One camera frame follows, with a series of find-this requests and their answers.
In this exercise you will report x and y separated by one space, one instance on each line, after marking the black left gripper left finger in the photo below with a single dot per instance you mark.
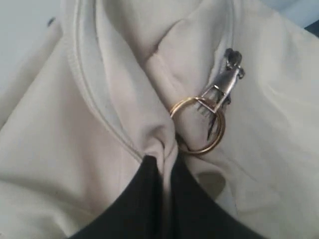
135 214

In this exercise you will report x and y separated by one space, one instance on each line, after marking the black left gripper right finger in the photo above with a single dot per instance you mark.
190 210

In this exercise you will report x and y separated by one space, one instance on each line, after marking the cream fabric duffel bag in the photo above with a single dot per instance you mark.
225 85

